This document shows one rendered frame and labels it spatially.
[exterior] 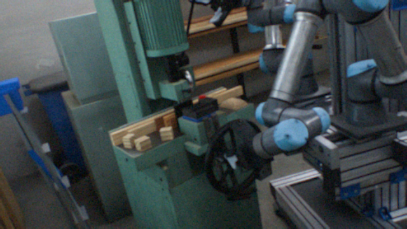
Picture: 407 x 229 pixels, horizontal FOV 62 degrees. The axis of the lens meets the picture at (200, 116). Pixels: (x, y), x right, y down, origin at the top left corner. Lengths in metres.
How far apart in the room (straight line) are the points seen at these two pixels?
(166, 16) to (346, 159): 0.87
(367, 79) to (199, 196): 0.79
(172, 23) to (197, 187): 0.67
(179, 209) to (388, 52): 0.93
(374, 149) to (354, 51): 0.43
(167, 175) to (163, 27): 0.56
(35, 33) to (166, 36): 2.45
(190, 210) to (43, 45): 2.62
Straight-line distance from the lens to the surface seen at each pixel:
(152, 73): 1.50
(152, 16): 1.35
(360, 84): 1.38
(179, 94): 1.42
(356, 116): 1.42
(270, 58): 1.82
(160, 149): 1.29
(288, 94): 1.05
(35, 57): 3.69
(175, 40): 1.36
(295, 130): 0.88
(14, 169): 3.93
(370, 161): 1.49
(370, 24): 1.11
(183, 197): 1.42
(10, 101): 1.97
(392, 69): 1.25
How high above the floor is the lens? 1.40
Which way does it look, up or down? 19 degrees down
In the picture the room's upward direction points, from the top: 11 degrees counter-clockwise
